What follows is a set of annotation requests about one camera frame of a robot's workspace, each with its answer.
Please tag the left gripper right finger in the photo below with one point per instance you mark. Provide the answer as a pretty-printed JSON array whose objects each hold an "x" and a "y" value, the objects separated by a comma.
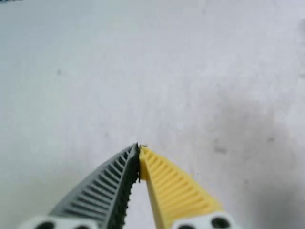
[{"x": 176, "y": 190}]

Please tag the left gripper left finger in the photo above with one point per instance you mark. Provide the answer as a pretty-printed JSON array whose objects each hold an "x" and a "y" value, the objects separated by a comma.
[{"x": 104, "y": 190}]

